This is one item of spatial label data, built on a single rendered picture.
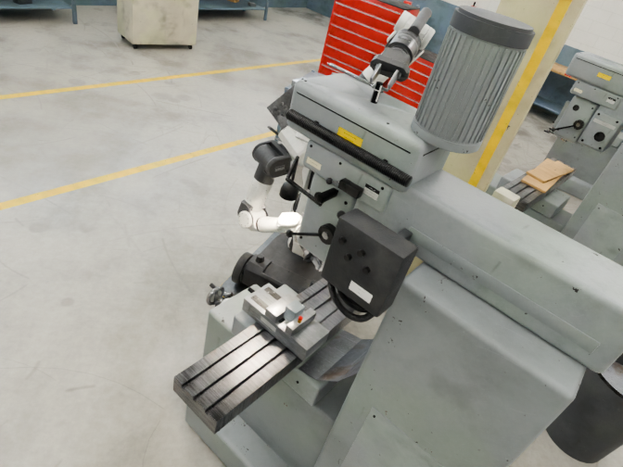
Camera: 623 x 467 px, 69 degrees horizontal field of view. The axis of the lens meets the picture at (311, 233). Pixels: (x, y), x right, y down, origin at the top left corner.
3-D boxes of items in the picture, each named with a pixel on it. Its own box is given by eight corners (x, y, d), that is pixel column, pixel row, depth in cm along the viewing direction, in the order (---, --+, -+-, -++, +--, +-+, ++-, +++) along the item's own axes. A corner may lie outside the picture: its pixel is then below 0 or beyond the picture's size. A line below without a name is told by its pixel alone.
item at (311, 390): (229, 333, 207) (232, 315, 200) (281, 299, 231) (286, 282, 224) (311, 409, 186) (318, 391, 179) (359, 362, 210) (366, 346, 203)
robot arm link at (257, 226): (274, 234, 196) (241, 233, 207) (288, 231, 204) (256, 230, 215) (272, 209, 194) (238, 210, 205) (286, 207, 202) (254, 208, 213)
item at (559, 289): (348, 216, 147) (366, 161, 135) (385, 196, 163) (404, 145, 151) (599, 380, 113) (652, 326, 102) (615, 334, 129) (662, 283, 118)
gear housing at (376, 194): (299, 166, 151) (306, 138, 146) (342, 150, 168) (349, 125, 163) (381, 217, 137) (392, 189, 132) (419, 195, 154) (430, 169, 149)
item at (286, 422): (196, 384, 250) (206, 309, 215) (239, 353, 272) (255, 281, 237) (305, 497, 216) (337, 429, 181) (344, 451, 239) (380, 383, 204)
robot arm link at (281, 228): (296, 225, 186) (271, 225, 193) (307, 235, 192) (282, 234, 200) (300, 211, 188) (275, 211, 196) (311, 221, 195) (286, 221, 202)
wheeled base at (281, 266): (284, 233, 322) (293, 195, 303) (350, 265, 311) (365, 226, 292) (235, 284, 272) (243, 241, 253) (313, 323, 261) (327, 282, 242)
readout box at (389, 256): (316, 278, 126) (336, 217, 114) (336, 265, 133) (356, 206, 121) (375, 321, 118) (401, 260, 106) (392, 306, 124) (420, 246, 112)
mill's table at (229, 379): (171, 389, 166) (173, 376, 161) (362, 259, 252) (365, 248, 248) (214, 435, 156) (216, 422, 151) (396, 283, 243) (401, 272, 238)
